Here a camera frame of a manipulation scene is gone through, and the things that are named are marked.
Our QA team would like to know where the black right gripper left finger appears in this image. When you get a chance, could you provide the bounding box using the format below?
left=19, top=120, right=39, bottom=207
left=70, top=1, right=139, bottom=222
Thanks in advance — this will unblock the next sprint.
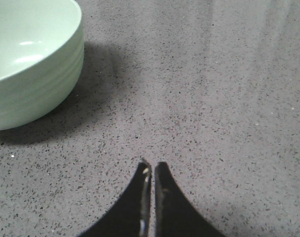
left=80, top=161, right=151, bottom=237

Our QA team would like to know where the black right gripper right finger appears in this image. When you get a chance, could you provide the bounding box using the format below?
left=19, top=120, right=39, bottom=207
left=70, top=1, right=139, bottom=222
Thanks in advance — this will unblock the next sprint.
left=155, top=162, right=224, bottom=237

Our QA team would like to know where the green ribbed bowl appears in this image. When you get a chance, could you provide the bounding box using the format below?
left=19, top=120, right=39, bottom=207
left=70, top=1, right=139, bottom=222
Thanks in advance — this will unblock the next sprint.
left=0, top=0, right=84, bottom=130

